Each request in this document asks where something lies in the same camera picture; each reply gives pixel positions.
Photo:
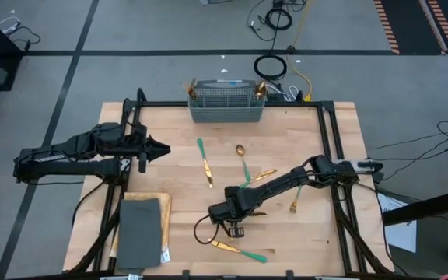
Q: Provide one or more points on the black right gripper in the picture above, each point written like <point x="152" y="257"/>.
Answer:
<point x="235" y="229"/>

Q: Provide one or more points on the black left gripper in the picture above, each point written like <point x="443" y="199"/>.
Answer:
<point x="136" y="144"/>

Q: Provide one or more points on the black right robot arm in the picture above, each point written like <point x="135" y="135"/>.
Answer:
<point x="270" y="188"/>

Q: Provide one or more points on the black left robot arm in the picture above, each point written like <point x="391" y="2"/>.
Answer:
<point x="72" y="155"/>

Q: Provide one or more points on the folded tan cloth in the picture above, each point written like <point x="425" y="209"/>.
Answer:
<point x="166" y="221"/>

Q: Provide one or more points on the white paper tag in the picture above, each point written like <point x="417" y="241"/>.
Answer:
<point x="165" y="256"/>

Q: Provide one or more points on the grey plastic cutlery basket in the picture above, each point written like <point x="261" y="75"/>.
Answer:
<point x="228" y="113"/>

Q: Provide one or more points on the dark grey rectangular pad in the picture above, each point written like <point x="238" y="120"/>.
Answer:
<point x="138" y="233"/>

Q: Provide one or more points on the black desk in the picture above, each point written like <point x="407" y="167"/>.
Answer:
<point x="422" y="208"/>

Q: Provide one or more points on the orange striped floor strip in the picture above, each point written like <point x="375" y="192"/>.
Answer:
<point x="445" y="27"/>
<point x="387" y="27"/>

